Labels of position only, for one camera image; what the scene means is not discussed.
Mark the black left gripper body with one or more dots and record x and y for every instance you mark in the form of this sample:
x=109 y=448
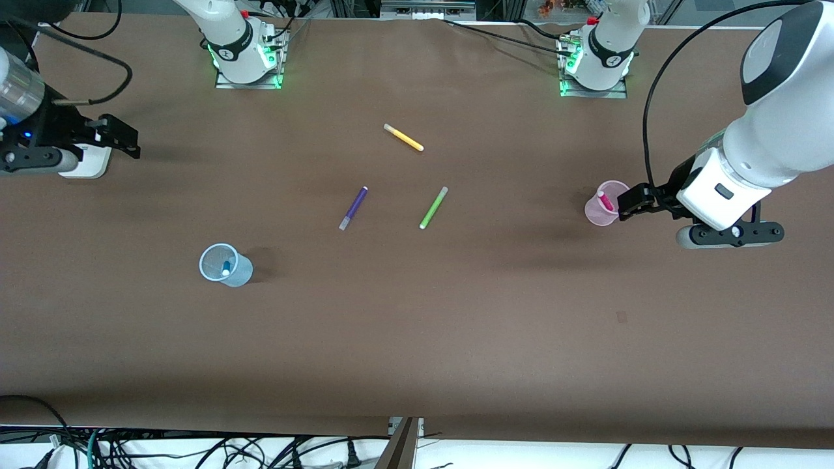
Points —
x=671 y=187

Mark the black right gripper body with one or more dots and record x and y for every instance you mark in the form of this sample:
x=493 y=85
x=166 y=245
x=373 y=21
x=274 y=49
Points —
x=57 y=125

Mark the pink marker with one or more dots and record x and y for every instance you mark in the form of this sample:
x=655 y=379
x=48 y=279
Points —
x=605 y=200

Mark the blue marker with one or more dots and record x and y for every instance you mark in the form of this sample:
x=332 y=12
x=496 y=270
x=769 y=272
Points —
x=226 y=268

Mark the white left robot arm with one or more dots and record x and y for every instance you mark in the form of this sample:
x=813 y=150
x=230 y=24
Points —
x=769 y=137

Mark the white desk lamp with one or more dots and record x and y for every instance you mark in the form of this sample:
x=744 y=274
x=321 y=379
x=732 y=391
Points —
x=91 y=170

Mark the translucent pink plastic cup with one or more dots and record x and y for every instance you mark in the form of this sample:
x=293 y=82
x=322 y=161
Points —
x=594 y=215

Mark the translucent blue plastic cup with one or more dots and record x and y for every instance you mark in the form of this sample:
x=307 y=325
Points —
x=241 y=273

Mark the green marker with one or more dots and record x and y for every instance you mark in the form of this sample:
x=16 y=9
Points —
x=433 y=208

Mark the orange background object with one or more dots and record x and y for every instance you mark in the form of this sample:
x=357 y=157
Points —
x=545 y=8

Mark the brown table cover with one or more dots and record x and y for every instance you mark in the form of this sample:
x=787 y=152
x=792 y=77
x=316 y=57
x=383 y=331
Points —
x=456 y=339

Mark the yellow marker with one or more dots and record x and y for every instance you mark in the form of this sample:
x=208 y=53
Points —
x=404 y=137

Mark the purple marker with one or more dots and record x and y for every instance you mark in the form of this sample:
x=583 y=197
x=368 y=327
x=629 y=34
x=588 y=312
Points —
x=354 y=208

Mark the metal table leg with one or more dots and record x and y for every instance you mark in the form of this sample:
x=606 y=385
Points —
x=399 y=449

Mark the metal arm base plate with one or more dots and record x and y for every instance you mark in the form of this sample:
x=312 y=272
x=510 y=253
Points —
x=251 y=81
x=593 y=93

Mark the aluminium frame profile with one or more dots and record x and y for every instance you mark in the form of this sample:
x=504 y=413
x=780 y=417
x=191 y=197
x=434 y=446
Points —
x=427 y=9

